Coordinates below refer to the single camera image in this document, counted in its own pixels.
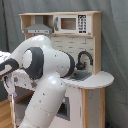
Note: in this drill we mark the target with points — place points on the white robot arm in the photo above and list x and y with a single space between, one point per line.
47 66

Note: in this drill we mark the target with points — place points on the wooden toy kitchen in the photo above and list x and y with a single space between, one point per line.
92 88

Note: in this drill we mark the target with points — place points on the black toy faucet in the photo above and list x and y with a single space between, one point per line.
85 61

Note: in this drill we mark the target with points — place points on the grey toy sink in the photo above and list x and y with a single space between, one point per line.
79 75

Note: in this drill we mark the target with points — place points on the white cabinet door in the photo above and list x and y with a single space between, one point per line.
74 95

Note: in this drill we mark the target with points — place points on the toy microwave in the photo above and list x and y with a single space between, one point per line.
77 24

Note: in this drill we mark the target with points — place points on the grey range hood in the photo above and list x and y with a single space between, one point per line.
39 27

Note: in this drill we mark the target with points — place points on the grey ice dispenser panel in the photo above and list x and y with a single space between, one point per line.
64 110

